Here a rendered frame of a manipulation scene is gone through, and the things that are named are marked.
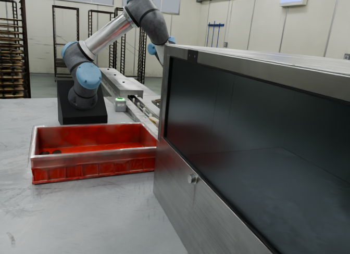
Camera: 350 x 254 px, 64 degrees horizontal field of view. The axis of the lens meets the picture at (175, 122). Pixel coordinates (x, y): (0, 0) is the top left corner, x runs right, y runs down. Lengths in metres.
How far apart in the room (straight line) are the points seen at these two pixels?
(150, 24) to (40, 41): 7.33
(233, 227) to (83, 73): 1.07
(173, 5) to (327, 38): 5.06
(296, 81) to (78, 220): 0.67
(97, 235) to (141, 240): 0.11
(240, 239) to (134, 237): 0.34
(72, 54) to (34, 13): 7.14
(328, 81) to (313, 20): 5.49
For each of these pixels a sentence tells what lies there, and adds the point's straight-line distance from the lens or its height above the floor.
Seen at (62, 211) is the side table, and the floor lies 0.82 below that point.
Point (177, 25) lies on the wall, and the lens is 9.28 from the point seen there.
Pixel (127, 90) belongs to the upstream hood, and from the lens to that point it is 2.14.
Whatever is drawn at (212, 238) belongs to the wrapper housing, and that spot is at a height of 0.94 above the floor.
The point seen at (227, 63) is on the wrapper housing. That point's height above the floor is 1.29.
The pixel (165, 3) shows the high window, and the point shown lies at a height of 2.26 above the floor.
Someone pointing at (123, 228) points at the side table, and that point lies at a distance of 0.82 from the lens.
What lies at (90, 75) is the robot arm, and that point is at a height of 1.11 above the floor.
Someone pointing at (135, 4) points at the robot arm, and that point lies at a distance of 1.44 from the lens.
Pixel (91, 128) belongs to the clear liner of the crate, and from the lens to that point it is 1.30.
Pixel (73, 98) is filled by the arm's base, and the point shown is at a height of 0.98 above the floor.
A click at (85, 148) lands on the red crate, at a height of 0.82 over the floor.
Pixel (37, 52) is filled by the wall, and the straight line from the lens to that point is 8.64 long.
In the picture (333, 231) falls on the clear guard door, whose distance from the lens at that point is 0.39.
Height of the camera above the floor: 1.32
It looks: 17 degrees down
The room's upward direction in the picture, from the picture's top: 5 degrees clockwise
